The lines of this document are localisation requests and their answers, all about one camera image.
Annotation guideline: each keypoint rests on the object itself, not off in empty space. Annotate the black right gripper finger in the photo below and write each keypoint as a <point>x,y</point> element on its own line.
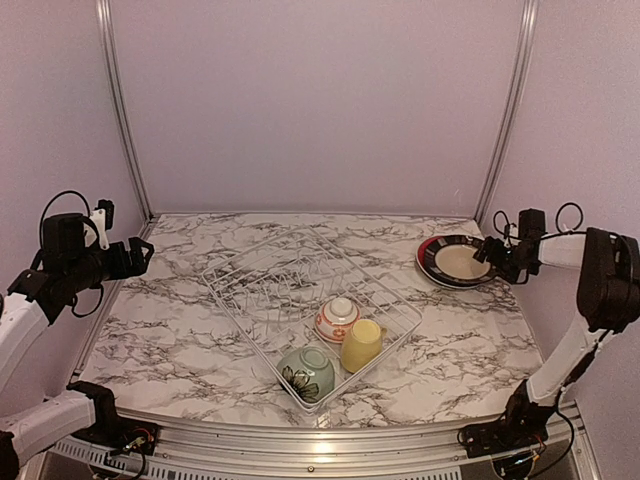
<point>495,259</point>
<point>490,243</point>

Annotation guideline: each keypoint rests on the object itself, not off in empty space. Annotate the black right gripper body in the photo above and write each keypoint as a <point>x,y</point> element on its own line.
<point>513,264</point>

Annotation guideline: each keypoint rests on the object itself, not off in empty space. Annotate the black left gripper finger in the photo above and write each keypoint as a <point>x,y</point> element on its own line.
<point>140,247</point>
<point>136,265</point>

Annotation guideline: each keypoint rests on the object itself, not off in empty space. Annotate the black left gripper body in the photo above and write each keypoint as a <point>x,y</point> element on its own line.
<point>83,271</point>

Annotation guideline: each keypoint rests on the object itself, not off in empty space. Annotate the large black rimmed cream plate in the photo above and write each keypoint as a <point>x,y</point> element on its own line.
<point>457,262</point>

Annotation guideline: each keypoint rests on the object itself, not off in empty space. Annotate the small dark red flower plate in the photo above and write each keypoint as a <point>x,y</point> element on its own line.
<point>435,281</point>

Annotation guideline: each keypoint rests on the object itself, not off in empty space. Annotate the yellow mug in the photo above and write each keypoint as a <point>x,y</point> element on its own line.
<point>362,344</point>

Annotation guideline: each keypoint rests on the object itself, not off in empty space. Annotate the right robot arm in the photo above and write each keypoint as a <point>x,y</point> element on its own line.
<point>607,298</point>

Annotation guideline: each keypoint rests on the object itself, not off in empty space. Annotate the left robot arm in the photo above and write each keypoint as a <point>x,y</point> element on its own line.
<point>33,303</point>

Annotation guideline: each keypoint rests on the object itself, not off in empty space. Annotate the white bowl with red pattern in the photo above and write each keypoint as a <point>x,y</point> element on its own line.
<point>335,318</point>

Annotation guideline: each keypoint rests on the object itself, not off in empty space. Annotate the green bowl with flower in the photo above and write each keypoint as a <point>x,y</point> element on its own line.
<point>309,372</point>

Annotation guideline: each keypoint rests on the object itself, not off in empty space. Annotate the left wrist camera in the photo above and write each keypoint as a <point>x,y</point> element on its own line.
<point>100,222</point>

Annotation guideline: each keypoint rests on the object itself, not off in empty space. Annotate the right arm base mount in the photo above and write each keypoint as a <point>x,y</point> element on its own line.
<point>521,424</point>

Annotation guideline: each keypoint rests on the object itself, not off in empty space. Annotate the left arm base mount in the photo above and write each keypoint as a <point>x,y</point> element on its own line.
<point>123,435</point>

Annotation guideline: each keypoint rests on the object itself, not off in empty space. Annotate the white wire dish rack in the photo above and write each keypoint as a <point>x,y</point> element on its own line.
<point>274,290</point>

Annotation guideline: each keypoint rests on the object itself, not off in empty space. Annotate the right aluminium frame post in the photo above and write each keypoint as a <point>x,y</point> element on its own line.
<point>516,88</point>

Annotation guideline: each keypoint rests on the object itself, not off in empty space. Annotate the aluminium frame post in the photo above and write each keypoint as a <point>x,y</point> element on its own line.
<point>516,88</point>
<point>108,42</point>

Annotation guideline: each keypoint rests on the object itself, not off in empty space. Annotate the left aluminium frame post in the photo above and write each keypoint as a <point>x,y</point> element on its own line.
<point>108,42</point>

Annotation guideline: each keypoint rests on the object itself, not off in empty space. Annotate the front aluminium rail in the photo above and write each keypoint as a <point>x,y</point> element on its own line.
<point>190,449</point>

